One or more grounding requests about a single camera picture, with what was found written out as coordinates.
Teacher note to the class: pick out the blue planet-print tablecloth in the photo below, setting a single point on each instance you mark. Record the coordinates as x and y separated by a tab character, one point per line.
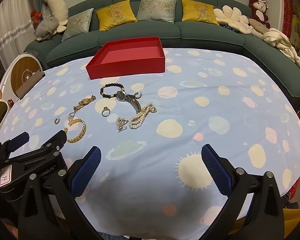
165	92

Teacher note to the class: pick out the grey pig plush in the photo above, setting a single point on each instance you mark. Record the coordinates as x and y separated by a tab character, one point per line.
46	27

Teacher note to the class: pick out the rhinestone earring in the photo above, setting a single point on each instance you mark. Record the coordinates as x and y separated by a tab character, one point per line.
121	123

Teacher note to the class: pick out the white flower-shaped cushion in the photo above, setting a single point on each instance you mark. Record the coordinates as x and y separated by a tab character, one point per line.
233	17

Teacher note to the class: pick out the red cardboard box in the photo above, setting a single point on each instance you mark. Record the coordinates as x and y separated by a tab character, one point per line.
125	67

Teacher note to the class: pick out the red curtain tie bow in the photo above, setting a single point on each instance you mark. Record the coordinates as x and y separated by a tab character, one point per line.
36	15

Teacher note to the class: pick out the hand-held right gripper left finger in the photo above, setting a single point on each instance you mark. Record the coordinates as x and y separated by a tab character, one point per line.
86	172

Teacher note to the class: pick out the cream quilted blanket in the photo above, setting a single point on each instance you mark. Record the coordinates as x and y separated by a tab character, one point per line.
280	42

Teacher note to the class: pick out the white cow plush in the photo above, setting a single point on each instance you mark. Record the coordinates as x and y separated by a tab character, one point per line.
56	5

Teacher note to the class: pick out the small red knob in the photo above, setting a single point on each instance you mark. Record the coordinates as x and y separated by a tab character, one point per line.
10	102

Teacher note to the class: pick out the gold hoop earring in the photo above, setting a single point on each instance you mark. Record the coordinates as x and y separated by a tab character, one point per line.
55	121

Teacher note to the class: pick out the beige plush cushion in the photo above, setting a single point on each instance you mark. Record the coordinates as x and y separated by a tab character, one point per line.
258	26

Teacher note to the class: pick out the red monkey plush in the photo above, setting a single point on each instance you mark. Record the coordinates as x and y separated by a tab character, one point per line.
258	10

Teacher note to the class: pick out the green sofa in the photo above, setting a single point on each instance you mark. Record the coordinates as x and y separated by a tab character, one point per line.
152	30

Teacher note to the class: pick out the silver wristwatch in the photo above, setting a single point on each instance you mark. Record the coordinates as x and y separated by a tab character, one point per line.
120	95

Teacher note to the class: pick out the yellow embroidered cushion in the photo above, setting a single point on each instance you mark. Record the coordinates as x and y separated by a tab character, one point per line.
116	15
198	11

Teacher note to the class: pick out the white appliance with wooden disc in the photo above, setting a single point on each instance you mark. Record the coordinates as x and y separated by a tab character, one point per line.
22	72

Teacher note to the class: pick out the white sheer curtain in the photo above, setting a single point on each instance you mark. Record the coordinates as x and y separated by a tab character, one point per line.
12	25

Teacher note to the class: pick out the gold wristwatch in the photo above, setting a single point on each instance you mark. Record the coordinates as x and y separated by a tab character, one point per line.
85	101

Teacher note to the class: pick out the dark blue patterned cloth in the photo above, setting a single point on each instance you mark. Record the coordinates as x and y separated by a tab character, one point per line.
227	27

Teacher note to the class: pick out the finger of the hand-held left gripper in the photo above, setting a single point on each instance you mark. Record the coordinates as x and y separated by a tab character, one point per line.
56	140
18	141

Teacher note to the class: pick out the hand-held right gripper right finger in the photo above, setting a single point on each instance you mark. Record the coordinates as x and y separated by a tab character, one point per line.
217	170

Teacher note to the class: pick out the grey-green embroidered cushion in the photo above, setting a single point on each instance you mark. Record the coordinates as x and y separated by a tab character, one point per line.
156	7
77	25

